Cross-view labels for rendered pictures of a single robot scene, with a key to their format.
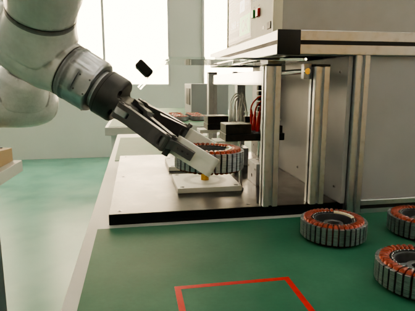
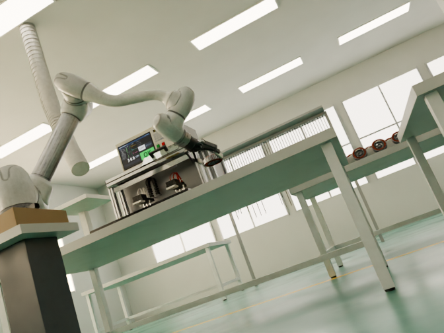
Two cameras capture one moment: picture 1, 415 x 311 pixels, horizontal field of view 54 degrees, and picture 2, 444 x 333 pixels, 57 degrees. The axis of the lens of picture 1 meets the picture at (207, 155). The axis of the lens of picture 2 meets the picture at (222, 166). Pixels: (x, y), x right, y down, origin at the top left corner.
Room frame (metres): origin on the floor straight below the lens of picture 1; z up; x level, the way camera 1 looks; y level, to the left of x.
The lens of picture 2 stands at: (-0.36, 1.96, 0.30)
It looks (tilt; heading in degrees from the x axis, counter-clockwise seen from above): 14 degrees up; 296
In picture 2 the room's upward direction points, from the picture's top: 20 degrees counter-clockwise
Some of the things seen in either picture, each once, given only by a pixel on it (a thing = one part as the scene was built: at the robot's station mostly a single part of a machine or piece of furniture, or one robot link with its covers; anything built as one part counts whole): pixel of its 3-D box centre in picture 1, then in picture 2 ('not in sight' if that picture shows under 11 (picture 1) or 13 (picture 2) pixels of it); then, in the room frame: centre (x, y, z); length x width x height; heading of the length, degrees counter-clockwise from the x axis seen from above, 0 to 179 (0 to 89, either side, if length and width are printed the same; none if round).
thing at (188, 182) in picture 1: (204, 181); not in sight; (0.97, 0.01, 0.78); 0.15 x 0.15 x 0.01; 10
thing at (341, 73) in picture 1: (286, 118); (168, 190); (1.14, -0.22, 0.92); 0.66 x 0.01 x 0.30; 10
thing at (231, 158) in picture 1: (209, 157); (213, 160); (0.64, 0.00, 0.90); 0.11 x 0.11 x 0.04
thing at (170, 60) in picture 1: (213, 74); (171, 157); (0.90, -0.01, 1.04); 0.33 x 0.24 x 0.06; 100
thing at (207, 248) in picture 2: not in sight; (164, 291); (3.60, -2.93, 0.38); 2.10 x 0.90 x 0.75; 10
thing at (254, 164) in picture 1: (260, 171); not in sight; (1.00, -0.14, 0.80); 0.08 x 0.05 x 0.06; 10
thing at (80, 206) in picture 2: not in sight; (88, 230); (2.08, -0.38, 0.98); 0.37 x 0.35 x 0.46; 10
